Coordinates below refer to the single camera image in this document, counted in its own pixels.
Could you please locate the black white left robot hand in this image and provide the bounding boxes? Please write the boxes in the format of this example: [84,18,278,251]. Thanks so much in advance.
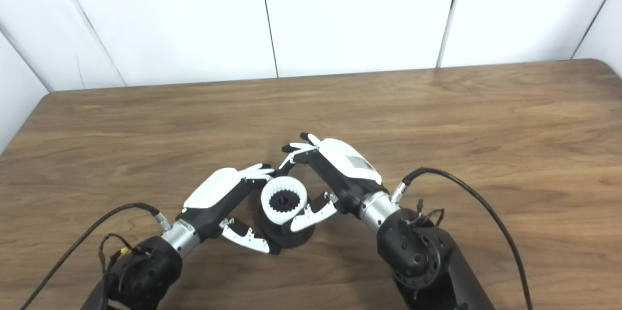
[176,163,281,255]

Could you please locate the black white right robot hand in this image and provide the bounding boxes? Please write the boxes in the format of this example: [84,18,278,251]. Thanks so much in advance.
[279,132,389,233]

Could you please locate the white ring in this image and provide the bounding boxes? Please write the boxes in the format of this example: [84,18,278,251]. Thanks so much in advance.
[260,176,308,225]

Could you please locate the round black part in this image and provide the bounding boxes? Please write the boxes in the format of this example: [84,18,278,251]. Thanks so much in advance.
[257,192,315,249]

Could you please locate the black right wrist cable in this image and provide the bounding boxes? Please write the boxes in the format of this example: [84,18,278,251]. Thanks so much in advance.
[390,167,534,310]

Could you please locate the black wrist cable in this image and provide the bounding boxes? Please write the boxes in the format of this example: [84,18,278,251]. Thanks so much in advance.
[19,202,172,310]
[390,167,534,310]

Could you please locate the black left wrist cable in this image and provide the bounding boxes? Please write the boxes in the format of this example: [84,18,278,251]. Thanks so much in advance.
[19,202,172,310]

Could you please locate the thin right wrist wires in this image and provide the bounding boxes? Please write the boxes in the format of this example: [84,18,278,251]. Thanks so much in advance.
[403,199,445,225]

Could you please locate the thin wrist wires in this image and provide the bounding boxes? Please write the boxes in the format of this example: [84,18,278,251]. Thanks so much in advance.
[99,233,132,272]
[403,199,445,225]

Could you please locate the thin left wrist wires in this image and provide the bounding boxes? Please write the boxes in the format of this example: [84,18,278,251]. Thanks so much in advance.
[99,233,132,272]

